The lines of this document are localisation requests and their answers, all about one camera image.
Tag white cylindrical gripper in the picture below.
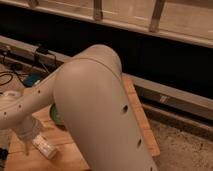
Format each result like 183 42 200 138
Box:
14 117 43 156

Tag small white plastic bottle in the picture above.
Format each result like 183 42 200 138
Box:
32 135 57 160

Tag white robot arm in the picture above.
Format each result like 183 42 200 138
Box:
0 44 158 171

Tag green ceramic bowl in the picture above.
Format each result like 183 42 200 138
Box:
49 104 63 126

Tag blue box on floor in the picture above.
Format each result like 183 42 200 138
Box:
23 74 41 87

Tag black cable bundle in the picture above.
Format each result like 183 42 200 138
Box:
0 44 64 88

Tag wooden shelf rail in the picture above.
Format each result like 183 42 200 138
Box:
0 0 213 49

